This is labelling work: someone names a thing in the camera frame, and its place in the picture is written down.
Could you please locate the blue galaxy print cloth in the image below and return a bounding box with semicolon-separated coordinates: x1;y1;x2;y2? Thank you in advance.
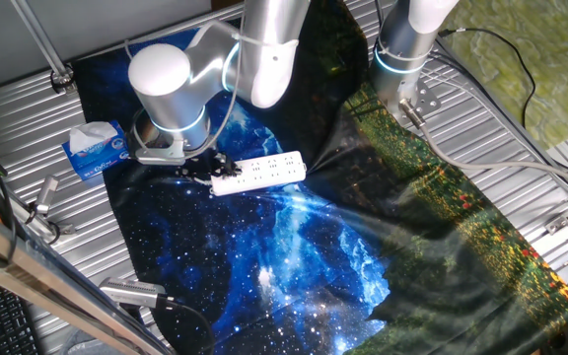
72;9;394;355

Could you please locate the metal frame bar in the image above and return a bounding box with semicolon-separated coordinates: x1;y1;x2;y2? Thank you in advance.
0;196;175;355

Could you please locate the small silver camera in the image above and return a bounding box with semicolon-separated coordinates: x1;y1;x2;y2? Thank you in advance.
34;175;61;217

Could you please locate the large silver camera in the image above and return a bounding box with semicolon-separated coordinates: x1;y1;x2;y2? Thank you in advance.
98;276;168;310

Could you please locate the blue tissue box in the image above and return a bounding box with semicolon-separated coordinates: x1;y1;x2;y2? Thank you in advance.
60;119;135;182

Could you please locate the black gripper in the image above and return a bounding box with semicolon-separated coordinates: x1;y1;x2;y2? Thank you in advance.
178;150;244;180

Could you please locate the thick grey robot cable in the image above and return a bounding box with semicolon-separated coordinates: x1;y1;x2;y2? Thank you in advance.
398;98;568;196

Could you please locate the long thin black cable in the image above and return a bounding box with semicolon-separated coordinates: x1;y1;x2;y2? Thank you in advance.
438;26;537;130

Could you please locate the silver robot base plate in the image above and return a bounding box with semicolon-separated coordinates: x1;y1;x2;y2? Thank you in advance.
390;78;443;125

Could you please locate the black camera cable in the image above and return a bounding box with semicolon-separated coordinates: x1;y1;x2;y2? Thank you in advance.
155;294;217;355

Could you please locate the white power strip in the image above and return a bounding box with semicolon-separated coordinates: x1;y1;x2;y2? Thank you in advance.
209;150;309;197

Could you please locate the green flower meadow print cloth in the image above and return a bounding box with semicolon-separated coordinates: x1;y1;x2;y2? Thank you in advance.
308;81;568;355

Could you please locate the slanted metal pole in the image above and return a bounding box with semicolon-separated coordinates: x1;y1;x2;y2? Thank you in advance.
9;0;76;95

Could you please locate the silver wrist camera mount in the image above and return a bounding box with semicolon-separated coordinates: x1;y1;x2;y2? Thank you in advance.
133;139;187;167

